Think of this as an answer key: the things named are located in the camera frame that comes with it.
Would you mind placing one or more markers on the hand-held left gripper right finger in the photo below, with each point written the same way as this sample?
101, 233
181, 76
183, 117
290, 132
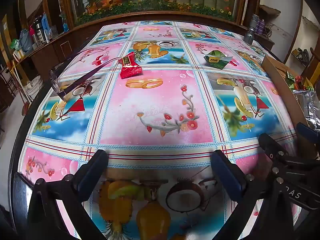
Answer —
226, 177

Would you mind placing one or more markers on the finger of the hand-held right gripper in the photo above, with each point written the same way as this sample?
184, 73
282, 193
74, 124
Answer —
307, 133
268, 143

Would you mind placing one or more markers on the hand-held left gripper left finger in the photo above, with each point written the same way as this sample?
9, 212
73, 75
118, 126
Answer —
93, 173

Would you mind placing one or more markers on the cardboard box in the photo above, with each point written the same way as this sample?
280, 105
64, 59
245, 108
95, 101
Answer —
280, 80

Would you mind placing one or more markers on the green snack packet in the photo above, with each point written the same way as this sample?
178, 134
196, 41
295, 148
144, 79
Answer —
215, 59

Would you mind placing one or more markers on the small silver foil packet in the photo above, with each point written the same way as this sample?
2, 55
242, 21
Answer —
310, 105

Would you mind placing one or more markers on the green yellow pea packet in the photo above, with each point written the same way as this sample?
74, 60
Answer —
290, 80

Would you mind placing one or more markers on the wooden chair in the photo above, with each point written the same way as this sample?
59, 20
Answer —
312, 65

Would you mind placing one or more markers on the purple eyeglasses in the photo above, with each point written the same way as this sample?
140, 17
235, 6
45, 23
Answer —
56, 80

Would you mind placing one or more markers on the teal bottle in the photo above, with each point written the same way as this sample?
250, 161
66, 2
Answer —
65, 27

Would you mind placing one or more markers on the green bag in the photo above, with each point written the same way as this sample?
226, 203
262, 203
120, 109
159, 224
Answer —
14, 45

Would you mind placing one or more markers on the steel thermos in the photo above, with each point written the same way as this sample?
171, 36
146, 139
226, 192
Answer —
38, 31

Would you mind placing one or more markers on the blue bottle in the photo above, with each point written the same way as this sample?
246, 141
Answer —
45, 20

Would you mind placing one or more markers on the wooden wall shelf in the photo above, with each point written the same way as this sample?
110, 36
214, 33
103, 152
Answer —
270, 10

